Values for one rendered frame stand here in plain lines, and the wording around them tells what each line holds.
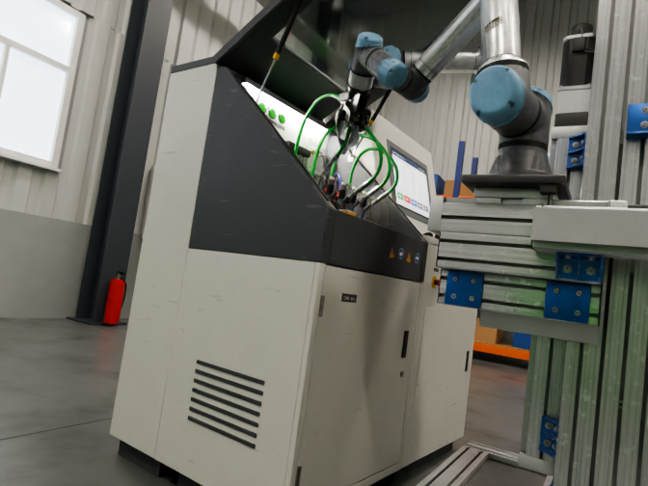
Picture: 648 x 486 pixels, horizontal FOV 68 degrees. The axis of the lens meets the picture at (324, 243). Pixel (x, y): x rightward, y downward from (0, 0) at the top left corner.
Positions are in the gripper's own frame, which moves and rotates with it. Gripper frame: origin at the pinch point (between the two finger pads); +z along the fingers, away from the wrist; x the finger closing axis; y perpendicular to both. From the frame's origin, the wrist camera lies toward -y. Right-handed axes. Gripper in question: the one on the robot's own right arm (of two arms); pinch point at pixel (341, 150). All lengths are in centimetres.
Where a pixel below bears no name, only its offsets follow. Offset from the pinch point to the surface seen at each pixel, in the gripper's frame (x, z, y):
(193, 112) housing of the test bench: -35, -6, -44
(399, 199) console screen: 56, 5, -3
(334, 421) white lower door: -17, 90, 24
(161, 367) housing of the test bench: -35, 87, -38
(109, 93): 118, -121, -407
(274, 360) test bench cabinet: -35, 73, 12
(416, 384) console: 40, 84, 24
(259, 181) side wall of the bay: -34.8, 20.6, -4.8
